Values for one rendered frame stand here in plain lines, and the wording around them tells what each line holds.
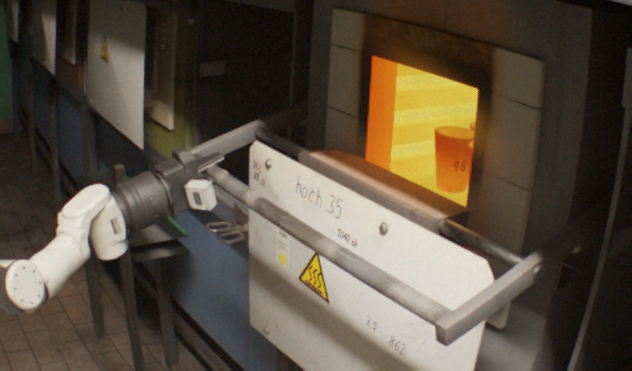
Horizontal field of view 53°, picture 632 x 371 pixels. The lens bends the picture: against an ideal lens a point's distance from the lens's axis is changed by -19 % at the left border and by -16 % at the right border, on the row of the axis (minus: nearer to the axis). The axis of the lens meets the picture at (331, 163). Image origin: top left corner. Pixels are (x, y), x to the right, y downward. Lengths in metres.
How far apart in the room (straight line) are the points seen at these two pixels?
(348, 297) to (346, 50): 0.42
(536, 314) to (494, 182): 0.21
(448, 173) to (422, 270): 0.31
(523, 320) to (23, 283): 0.76
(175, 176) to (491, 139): 0.52
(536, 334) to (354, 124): 0.51
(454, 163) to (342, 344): 0.37
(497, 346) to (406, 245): 0.25
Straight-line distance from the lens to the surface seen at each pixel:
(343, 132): 1.32
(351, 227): 1.14
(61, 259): 1.13
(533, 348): 1.09
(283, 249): 1.32
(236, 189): 1.19
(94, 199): 1.18
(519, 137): 1.02
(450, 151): 1.28
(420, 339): 1.07
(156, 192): 1.22
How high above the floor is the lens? 1.52
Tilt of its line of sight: 18 degrees down
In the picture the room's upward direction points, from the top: 3 degrees clockwise
